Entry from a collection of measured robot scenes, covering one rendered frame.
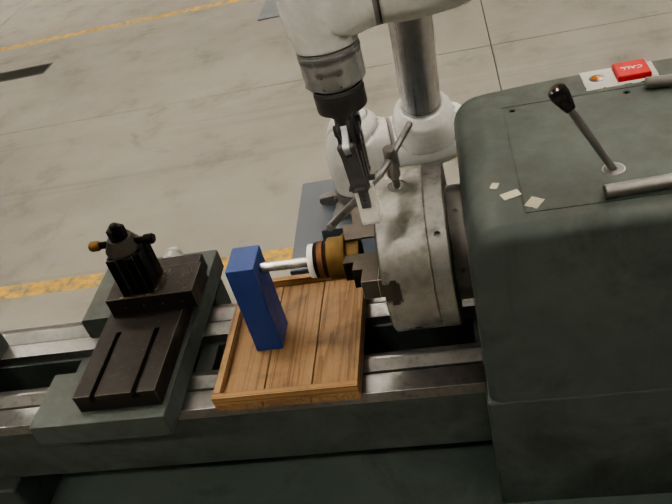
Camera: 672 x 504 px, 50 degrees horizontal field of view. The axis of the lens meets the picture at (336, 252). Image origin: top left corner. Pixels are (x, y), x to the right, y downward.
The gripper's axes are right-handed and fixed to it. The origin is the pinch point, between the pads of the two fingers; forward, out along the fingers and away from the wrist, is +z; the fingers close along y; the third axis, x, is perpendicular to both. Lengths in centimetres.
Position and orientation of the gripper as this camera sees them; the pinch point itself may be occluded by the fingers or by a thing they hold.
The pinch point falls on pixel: (367, 203)
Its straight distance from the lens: 115.4
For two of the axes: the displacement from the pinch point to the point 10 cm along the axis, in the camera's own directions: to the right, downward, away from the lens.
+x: 9.7, -1.5, -2.0
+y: -0.8, 5.7, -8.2
